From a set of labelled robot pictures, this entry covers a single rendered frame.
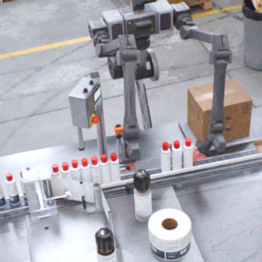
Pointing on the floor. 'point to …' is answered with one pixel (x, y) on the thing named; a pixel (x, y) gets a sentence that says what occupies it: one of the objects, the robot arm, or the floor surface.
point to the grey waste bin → (252, 43)
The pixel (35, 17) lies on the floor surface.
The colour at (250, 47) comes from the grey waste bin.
